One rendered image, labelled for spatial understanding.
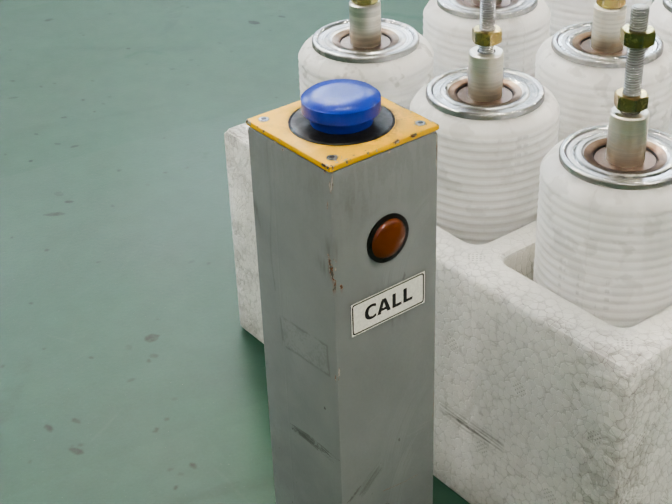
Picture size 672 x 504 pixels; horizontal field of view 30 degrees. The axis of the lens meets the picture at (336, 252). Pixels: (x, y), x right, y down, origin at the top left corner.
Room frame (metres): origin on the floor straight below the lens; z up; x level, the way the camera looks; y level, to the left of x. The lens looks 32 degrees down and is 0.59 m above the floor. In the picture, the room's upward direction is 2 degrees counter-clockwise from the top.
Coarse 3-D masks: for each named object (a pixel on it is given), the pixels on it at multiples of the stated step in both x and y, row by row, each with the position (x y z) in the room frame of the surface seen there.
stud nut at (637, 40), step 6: (624, 30) 0.64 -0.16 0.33; (630, 30) 0.64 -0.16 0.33; (648, 30) 0.64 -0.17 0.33; (654, 30) 0.64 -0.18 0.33; (624, 36) 0.63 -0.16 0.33; (630, 36) 0.63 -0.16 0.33; (636, 36) 0.63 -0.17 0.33; (642, 36) 0.63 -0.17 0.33; (648, 36) 0.63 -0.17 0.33; (654, 36) 0.63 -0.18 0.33; (624, 42) 0.63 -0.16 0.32; (630, 42) 0.63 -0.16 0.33; (636, 42) 0.63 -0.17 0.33; (642, 42) 0.63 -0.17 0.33; (648, 42) 0.63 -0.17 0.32; (654, 42) 0.63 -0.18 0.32; (636, 48) 0.63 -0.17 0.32; (642, 48) 0.63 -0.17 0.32
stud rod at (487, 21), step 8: (480, 0) 0.73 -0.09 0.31; (488, 0) 0.73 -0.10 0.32; (480, 8) 0.73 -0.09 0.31; (488, 8) 0.73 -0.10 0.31; (480, 16) 0.73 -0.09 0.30; (488, 16) 0.73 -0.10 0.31; (480, 24) 0.73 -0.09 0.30; (488, 24) 0.73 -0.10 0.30; (480, 48) 0.73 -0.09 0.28; (488, 48) 0.73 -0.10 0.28
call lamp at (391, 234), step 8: (384, 224) 0.54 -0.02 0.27; (392, 224) 0.54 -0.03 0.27; (400, 224) 0.54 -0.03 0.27; (376, 232) 0.54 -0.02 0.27; (384, 232) 0.54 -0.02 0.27; (392, 232) 0.54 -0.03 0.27; (400, 232) 0.54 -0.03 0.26; (376, 240) 0.53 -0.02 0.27; (384, 240) 0.54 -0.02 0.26; (392, 240) 0.54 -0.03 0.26; (400, 240) 0.54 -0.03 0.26; (376, 248) 0.53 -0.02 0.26; (384, 248) 0.54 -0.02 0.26; (392, 248) 0.54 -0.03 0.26; (376, 256) 0.54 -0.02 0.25; (384, 256) 0.54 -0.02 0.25
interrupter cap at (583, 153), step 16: (592, 128) 0.67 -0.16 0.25; (576, 144) 0.65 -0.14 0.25; (592, 144) 0.65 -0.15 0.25; (656, 144) 0.65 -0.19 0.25; (560, 160) 0.64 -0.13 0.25; (576, 160) 0.63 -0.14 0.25; (592, 160) 0.63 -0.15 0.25; (656, 160) 0.64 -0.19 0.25; (576, 176) 0.62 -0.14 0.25; (592, 176) 0.61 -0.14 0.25; (608, 176) 0.61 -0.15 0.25; (624, 176) 0.61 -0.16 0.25; (640, 176) 0.61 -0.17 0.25; (656, 176) 0.61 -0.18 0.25
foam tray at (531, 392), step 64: (256, 256) 0.82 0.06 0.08; (448, 256) 0.65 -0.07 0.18; (512, 256) 0.66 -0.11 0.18; (256, 320) 0.82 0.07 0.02; (448, 320) 0.64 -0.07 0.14; (512, 320) 0.60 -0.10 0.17; (576, 320) 0.58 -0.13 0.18; (448, 384) 0.64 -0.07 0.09; (512, 384) 0.60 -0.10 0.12; (576, 384) 0.56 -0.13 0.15; (640, 384) 0.54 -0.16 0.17; (448, 448) 0.64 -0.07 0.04; (512, 448) 0.60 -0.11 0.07; (576, 448) 0.56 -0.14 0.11; (640, 448) 0.54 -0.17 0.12
